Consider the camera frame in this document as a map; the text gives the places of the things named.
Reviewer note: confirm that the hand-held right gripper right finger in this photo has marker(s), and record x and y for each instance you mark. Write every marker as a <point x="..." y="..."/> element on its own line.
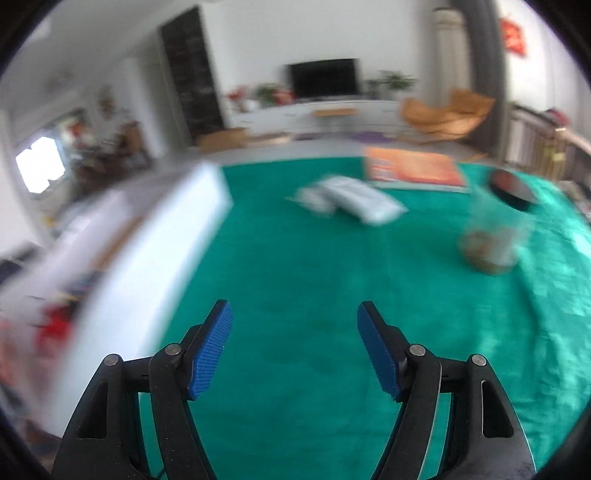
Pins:
<point x="381" y="350"/>

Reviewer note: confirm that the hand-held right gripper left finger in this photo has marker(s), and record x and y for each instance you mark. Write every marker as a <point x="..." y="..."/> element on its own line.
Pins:
<point x="210" y="350"/>

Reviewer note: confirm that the white cardboard box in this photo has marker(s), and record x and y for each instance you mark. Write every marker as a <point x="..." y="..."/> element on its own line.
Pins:
<point x="152" y="277"/>

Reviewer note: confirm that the green tablecloth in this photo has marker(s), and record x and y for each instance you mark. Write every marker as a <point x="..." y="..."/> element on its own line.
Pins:
<point x="300" y="277"/>

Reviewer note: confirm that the white plastic packet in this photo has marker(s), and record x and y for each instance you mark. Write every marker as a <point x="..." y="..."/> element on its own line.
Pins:
<point x="355" y="201"/>

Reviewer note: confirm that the clear jar with dark lid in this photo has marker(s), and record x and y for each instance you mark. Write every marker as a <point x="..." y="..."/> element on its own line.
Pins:
<point x="498" y="230"/>

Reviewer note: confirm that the orange book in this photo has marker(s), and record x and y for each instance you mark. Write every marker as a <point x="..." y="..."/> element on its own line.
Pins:
<point x="415" y="168"/>

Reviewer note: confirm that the purple floor mat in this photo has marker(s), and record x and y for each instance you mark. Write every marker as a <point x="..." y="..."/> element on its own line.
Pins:
<point x="371" y="137"/>

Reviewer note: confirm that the brown dining chair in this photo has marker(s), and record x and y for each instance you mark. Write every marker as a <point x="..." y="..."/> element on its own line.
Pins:
<point x="131" y="143"/>

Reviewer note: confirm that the orange lounge chair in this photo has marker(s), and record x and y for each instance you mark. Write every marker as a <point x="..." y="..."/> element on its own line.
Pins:
<point x="443" y="117"/>

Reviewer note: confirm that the wooden bench stool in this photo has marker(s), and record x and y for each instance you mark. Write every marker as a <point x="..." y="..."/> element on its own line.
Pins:
<point x="336" y="112"/>

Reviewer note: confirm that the white television cabinet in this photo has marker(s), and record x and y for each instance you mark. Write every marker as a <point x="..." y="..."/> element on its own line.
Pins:
<point x="286" y="115"/>

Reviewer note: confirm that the red flowers in white vase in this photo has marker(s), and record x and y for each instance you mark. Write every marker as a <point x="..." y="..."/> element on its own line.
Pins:
<point x="239" y="98"/>

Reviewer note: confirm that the dark wooden slatted chair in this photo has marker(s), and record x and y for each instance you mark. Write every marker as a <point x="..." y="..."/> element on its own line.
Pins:
<point x="535" y="143"/>

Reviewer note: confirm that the leafy plant beside vase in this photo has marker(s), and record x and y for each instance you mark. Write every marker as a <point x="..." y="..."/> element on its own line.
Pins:
<point x="268" y="94"/>

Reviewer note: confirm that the large potted green plant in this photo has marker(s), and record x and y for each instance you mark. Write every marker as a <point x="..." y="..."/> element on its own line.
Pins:
<point x="397" y="83"/>

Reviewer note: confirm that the dark display cabinet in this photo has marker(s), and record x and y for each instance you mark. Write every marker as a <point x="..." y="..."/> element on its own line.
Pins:
<point x="191" y="74"/>

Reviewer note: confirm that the black television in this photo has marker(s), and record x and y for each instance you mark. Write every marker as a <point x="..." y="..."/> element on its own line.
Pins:
<point x="323" y="78"/>

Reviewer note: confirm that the covered standing air conditioner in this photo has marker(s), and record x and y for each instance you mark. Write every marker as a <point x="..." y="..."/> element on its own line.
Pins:
<point x="447" y="50"/>

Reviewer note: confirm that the grey curtain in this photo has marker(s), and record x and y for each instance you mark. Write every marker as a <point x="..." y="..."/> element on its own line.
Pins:
<point x="480" y="60"/>

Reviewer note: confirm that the red wall hanging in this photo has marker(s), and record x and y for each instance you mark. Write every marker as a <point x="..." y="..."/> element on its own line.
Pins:
<point x="515" y="37"/>

